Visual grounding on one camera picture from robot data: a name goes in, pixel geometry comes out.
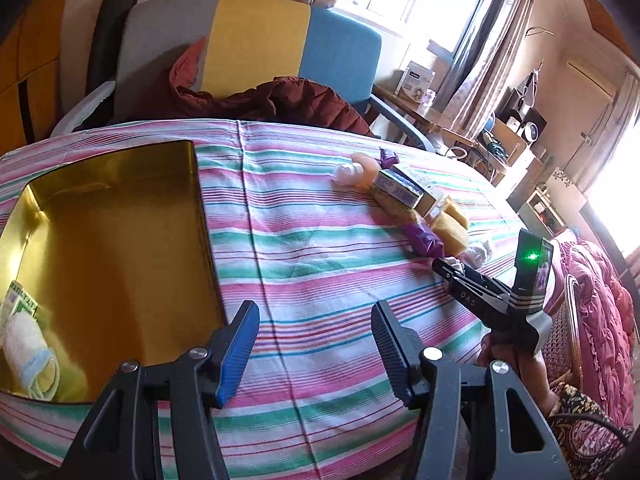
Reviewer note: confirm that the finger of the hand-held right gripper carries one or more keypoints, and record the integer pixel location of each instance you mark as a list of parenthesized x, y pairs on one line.
[(470, 277), (472, 301)]

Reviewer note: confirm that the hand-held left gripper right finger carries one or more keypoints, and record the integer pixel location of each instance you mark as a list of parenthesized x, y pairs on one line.
[(395, 355)]

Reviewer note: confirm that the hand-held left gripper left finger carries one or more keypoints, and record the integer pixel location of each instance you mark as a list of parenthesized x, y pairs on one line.
[(235, 355)]

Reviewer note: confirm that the clear plastic bag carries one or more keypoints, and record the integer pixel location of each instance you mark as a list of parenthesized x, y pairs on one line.
[(480, 252)]

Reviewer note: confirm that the yellow sponge cake packet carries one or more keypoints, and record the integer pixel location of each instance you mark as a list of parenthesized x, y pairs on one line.
[(450, 237)]

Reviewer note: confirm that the purple snack packet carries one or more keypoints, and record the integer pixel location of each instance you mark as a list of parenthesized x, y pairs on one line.
[(425, 239)]

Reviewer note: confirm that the yellow tissue pack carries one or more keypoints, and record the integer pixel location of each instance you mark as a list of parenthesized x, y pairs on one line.
[(395, 211)]

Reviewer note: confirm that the green white carton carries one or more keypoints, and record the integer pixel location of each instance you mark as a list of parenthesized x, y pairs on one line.
[(397, 189)]

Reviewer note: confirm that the gold tin box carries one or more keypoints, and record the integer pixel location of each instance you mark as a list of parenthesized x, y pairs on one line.
[(115, 270)]

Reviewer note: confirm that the person's right hand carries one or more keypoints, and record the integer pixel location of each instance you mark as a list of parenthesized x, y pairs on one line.
[(487, 355)]

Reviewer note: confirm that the wicker chair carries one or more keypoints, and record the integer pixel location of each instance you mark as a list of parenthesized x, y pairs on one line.
[(562, 340)]

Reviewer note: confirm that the pink quilt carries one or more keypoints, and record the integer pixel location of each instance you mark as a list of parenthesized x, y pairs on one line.
[(600, 320)]

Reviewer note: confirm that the silver cardboard box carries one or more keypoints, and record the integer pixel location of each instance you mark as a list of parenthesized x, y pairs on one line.
[(430, 195)]

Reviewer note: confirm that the striped tablecloth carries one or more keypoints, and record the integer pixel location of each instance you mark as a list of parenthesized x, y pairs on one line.
[(310, 270)]

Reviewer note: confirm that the white floral box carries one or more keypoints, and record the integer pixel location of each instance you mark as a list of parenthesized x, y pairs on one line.
[(567, 187)]

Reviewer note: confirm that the small purple packet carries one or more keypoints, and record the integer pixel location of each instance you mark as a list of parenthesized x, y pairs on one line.
[(389, 156)]

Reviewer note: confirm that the black speaker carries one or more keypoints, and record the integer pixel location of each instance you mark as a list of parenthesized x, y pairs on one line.
[(532, 127)]

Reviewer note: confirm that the wooden desk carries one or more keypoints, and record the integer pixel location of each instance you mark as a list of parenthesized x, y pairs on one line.
[(430, 120)]

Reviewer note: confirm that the small purple bottle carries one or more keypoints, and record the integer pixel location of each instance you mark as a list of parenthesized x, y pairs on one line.
[(428, 97)]

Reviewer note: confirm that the white printed box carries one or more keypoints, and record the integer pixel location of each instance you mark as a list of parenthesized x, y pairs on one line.
[(412, 80)]

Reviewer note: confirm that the green white packet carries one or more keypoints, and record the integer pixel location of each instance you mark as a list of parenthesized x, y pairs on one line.
[(22, 300)]

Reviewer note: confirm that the maroon padded jacket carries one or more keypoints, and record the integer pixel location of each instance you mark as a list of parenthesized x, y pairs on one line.
[(290, 105)]

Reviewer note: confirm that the grey yellow blue chair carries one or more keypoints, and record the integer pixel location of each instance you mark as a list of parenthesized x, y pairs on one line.
[(260, 40)]

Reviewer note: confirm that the black chair backrest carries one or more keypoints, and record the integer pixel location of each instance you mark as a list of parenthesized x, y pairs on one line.
[(107, 35)]

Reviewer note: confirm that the orange wooden wardrobe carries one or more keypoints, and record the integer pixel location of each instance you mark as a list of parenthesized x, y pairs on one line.
[(35, 60)]

